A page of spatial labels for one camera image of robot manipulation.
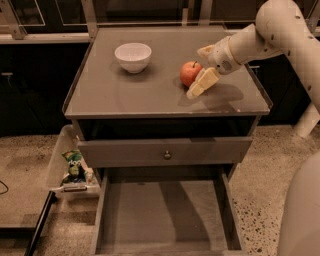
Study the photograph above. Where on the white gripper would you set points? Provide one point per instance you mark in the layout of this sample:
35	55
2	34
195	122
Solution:
221	56

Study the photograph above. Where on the red apple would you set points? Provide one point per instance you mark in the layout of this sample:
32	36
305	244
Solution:
189	71

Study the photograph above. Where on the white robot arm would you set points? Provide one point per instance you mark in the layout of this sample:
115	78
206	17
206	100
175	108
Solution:
280	28

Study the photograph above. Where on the upper grey drawer with knob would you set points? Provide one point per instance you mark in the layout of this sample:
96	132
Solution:
164	152

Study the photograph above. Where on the grey wooden drawer cabinet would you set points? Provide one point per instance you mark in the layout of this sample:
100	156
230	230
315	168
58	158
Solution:
109	103

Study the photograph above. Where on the open lower grey drawer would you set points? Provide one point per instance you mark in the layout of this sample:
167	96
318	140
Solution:
179	211

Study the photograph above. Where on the white ceramic bowl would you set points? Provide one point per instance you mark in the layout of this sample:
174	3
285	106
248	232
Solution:
133	57

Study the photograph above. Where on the white table leg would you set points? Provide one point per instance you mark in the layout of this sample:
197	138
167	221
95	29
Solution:
307	122

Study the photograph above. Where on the green snack bag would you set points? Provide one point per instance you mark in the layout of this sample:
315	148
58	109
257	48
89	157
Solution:
75	172

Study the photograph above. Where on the clear plastic storage bin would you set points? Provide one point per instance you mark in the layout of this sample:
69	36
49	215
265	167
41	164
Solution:
57	167

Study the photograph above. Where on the metal railing frame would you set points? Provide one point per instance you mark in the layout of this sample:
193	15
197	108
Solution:
81	19

